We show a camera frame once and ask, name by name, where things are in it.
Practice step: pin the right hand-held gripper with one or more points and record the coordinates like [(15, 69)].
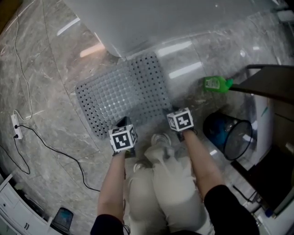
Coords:
[(181, 121)]

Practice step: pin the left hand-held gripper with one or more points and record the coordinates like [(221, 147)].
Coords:
[(121, 140)]

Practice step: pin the grey perforated bath mat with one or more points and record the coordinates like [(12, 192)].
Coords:
[(128, 91)]

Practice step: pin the person's left forearm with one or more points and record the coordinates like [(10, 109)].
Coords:
[(112, 183)]

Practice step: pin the person's right forearm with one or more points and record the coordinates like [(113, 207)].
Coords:
[(204, 165)]

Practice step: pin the person's white right shoe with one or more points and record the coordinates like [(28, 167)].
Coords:
[(161, 139)]

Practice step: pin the person's white shoe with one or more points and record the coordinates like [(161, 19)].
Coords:
[(161, 139), (140, 165)]

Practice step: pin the person's white left shoe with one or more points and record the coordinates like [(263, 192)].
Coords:
[(140, 165)]

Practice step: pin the green plastic bottle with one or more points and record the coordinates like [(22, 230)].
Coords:
[(214, 83)]

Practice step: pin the person's beige trousers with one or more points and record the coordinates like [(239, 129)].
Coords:
[(170, 188)]

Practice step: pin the white upright panel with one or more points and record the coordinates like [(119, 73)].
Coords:
[(264, 128)]

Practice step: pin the person's black left sleeve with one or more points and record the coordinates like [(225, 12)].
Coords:
[(108, 226)]

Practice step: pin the person's black sleeve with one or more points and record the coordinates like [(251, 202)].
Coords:
[(108, 226), (229, 211)]

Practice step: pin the dark brown shelf board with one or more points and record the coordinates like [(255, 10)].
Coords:
[(266, 80)]

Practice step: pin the small dark plastic bin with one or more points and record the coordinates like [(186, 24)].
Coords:
[(63, 219)]

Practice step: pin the person's black right sleeve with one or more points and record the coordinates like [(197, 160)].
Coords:
[(229, 211)]

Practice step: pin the white power strip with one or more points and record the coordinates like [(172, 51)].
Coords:
[(16, 126)]

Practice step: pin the dark wooden cabinet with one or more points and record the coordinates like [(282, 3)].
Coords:
[(275, 172)]

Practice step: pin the white drawer cabinet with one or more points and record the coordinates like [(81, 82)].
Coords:
[(16, 206)]

